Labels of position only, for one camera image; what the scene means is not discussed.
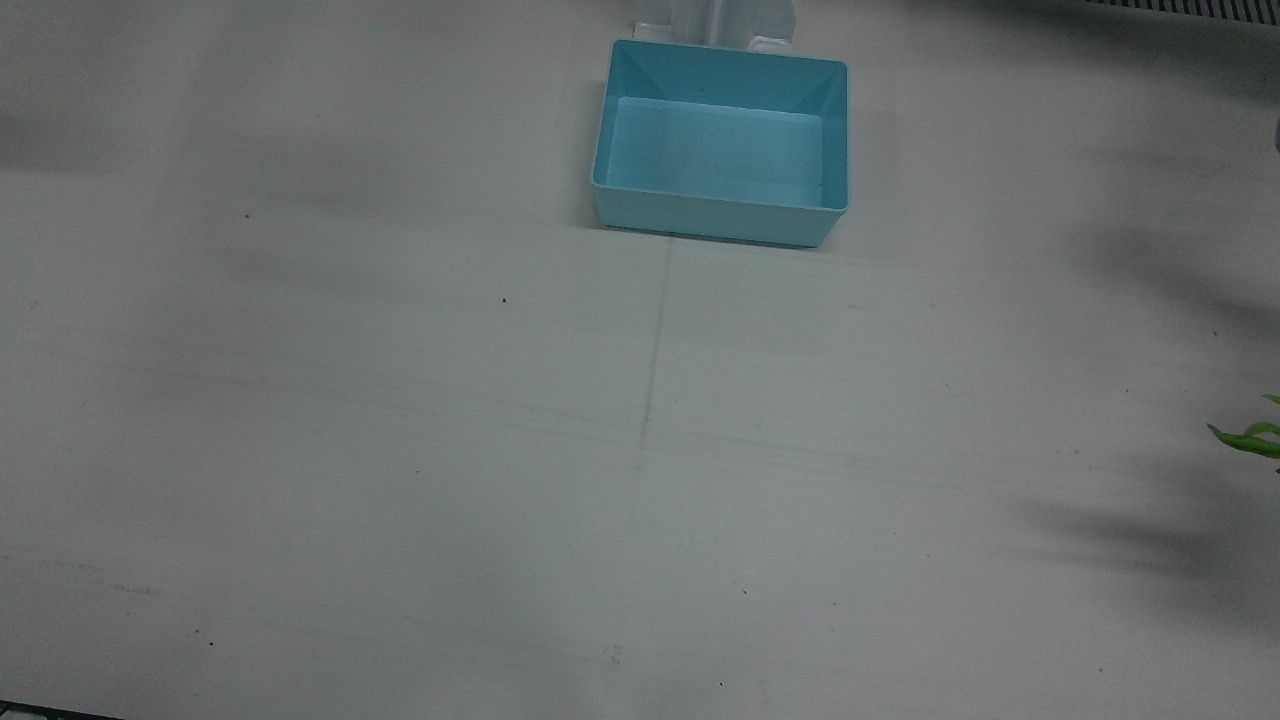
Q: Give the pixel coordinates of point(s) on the red dragon fruit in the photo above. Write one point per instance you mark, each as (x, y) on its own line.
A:
(1255, 440)

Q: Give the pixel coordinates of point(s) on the light blue plastic bin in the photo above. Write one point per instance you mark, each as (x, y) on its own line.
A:
(700, 215)

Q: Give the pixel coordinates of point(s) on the grey ribbed panel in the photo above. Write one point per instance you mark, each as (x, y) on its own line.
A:
(1200, 6)

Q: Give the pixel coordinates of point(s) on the white robot mount stand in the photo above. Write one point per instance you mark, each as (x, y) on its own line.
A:
(750, 15)

